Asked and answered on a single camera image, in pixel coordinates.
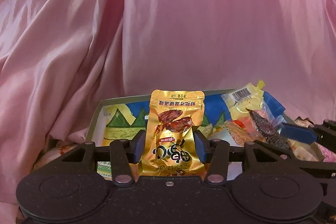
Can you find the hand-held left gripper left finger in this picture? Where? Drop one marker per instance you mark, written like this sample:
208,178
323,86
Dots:
138,146

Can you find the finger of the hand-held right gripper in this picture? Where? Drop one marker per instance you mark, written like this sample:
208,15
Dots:
299,132
309,162

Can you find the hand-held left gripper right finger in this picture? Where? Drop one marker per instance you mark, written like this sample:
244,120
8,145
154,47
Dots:
200,148

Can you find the clear packet with dark snack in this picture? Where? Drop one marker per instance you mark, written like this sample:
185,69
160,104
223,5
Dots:
265,124

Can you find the round biscuit packet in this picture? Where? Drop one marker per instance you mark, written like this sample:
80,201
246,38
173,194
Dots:
103,167

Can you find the gold snack packet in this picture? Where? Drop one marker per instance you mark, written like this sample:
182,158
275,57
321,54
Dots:
173,113

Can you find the grey cardboard box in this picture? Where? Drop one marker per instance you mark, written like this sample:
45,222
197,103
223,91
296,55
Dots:
95,124

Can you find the floral bedsheet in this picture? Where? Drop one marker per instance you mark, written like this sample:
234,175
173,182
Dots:
52,155

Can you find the pink curtain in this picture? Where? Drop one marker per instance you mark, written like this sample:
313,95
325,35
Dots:
210,29

